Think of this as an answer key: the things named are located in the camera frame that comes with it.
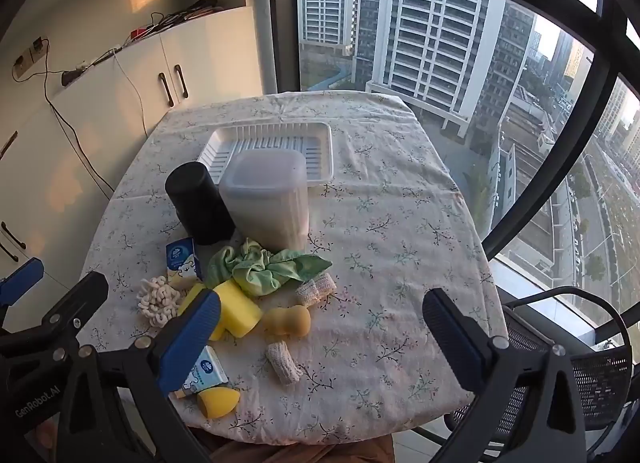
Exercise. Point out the white plastic tray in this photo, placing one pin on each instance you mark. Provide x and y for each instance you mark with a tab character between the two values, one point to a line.
280	135

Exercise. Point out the small yellow sponge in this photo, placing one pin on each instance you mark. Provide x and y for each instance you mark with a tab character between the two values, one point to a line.
191	297

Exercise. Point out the black window frame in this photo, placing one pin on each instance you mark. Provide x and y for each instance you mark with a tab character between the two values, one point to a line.
600	93

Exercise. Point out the translucent plastic lidded container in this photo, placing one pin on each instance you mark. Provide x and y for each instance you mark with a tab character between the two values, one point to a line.
265	203

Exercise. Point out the green fabric scrunchie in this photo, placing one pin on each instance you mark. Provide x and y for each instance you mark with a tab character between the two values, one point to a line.
255	273

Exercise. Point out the black power strip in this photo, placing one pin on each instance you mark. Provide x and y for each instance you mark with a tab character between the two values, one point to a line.
75	76

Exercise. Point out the white cabinet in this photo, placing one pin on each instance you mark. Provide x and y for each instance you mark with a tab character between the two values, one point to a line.
75	143

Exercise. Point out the person's brown trousers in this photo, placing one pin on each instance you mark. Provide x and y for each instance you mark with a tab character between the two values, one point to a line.
300	453

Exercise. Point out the floral tablecloth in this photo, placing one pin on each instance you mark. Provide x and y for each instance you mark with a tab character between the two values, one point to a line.
390	243

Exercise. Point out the large yellow sponge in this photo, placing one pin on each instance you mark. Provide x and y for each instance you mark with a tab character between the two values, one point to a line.
237	310

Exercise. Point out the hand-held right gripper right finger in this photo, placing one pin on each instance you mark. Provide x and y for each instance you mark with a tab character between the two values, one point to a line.
450	338

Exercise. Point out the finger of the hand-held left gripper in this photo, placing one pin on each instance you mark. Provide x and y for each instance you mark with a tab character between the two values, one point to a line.
82	298
22	278

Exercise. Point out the wall socket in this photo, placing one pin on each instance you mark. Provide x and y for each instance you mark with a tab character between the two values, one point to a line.
37	45
22	66

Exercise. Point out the black cylindrical cup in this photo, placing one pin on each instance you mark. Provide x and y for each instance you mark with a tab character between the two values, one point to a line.
200	203

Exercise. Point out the beige chenille cloth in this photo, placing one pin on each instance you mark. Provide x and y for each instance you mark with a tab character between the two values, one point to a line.
157	303

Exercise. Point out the black mesh office chair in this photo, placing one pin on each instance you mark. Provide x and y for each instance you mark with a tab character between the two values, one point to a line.
600	378

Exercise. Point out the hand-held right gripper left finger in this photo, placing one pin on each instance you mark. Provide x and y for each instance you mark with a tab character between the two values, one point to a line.
192	338

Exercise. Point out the city buildings outside window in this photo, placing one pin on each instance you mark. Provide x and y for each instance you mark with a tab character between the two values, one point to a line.
435	43

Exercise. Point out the yellow teardrop makeup sponge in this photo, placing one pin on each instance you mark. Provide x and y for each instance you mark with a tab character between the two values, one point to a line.
217	402

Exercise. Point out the blue white tissue packet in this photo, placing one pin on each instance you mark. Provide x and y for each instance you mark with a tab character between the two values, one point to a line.
182	258
207	370

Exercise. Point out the small red box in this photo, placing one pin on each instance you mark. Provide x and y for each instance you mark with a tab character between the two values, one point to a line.
137	33

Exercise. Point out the yellow gourd-shaped makeup sponge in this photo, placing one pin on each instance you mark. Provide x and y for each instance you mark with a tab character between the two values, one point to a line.
290	319

